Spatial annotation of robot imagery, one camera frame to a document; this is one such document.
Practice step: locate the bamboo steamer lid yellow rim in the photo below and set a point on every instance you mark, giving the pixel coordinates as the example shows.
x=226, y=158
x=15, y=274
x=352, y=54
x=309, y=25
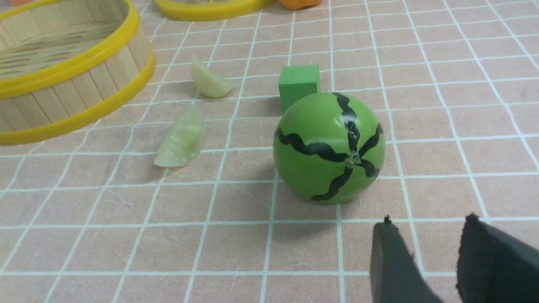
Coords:
x=209, y=10

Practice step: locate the pale dumpling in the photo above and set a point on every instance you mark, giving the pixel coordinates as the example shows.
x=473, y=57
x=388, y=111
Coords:
x=184, y=140
x=208, y=82

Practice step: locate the bamboo steamer tray yellow rim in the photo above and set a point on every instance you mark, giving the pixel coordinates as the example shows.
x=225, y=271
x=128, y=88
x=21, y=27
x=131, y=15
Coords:
x=68, y=63

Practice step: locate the green toy watermelon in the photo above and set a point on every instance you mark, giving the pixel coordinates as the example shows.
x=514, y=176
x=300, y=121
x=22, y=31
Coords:
x=329, y=147

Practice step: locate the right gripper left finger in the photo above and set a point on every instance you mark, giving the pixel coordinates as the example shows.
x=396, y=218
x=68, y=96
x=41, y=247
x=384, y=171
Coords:
x=394, y=277

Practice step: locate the pink grid tablecloth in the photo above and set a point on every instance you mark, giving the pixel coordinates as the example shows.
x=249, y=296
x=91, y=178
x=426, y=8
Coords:
x=88, y=218

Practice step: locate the green foam cube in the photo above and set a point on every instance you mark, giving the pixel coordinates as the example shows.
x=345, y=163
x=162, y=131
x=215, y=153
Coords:
x=296, y=82

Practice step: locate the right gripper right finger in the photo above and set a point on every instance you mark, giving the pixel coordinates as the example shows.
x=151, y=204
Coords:
x=495, y=267

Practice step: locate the orange toy pear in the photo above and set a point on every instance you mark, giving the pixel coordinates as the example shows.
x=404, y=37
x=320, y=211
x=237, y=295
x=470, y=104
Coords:
x=295, y=5

